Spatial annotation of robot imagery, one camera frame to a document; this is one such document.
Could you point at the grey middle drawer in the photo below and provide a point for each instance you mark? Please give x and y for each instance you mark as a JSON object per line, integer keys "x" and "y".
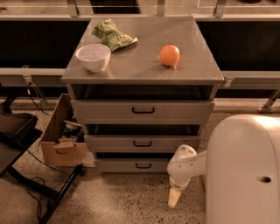
{"x": 142, "y": 144}

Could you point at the grey metal railing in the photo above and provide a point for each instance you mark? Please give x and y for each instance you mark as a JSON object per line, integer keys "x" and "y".
{"x": 208, "y": 10}

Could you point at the green chip bag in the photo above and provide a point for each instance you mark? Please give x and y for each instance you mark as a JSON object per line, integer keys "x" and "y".
{"x": 111, "y": 36}

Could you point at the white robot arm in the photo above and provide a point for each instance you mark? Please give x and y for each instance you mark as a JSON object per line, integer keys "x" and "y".
{"x": 242, "y": 169}

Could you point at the grey top drawer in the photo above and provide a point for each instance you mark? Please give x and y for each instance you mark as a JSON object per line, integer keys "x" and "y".
{"x": 142, "y": 112}

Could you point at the white bowl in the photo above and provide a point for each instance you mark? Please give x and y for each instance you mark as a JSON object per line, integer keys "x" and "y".
{"x": 94, "y": 57}

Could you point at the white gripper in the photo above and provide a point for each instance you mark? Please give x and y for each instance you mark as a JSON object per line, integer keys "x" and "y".
{"x": 177, "y": 184}

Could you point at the black stand with tray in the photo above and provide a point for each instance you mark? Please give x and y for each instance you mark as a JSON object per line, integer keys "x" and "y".
{"x": 17, "y": 135}

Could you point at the grey bottom drawer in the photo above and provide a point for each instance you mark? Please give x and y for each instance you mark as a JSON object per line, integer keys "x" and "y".
{"x": 131, "y": 165}

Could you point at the grey metal drawer cabinet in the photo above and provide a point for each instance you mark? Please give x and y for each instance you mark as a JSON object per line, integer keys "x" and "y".
{"x": 136, "y": 73}

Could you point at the orange fruit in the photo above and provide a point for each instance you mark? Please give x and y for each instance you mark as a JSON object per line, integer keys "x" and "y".
{"x": 169, "y": 55}

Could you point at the cardboard box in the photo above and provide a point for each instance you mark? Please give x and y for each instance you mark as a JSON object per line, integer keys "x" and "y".
{"x": 56, "y": 150}

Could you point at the grey drawer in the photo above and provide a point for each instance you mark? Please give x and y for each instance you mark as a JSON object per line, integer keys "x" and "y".
{"x": 142, "y": 112}
{"x": 142, "y": 144}
{"x": 131, "y": 165}

